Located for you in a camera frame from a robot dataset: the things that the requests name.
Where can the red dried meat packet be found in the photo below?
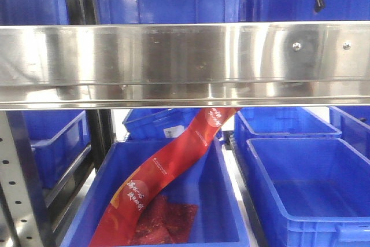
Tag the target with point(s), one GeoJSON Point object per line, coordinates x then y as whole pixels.
{"type": "Point", "coordinates": [164, 222]}

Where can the empty blue bin front right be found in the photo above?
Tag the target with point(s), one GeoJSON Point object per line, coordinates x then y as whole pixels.
{"type": "Point", "coordinates": [310, 192]}

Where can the red snack package strip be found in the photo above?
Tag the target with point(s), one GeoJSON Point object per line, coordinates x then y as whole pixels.
{"type": "Point", "coordinates": [118, 222]}

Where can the blue bin rear middle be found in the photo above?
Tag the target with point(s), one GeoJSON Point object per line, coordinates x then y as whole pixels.
{"type": "Point", "coordinates": [150, 123]}

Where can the perforated steel upright post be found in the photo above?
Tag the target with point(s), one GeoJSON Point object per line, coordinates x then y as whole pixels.
{"type": "Point", "coordinates": [19, 181]}

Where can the blue bin rear right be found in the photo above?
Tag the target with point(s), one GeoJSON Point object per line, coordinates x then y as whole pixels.
{"type": "Point", "coordinates": [280, 122]}

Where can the blue bin far right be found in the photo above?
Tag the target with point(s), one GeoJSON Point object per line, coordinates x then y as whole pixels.
{"type": "Point", "coordinates": [353, 121]}

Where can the blue bin neighbouring shelf left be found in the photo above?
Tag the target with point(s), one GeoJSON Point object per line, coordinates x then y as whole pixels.
{"type": "Point", "coordinates": [57, 138]}

